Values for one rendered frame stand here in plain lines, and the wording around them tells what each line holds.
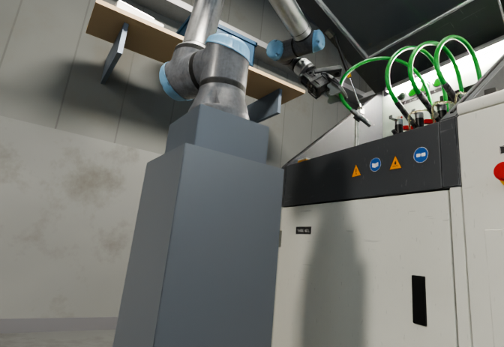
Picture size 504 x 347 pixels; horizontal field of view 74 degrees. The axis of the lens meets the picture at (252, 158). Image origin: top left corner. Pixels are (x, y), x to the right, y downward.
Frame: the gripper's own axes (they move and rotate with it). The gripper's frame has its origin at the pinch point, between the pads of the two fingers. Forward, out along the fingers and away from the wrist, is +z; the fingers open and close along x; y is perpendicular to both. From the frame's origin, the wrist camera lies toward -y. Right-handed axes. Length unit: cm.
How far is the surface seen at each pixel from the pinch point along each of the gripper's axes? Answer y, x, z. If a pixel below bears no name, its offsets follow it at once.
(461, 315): 40, 29, 68
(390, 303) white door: 46, 16, 60
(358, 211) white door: 34, 13, 38
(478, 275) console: 34, 34, 65
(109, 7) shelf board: 45, -18, -153
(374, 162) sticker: 23.7, 20.9, 32.1
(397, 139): 18.0, 27.7, 32.6
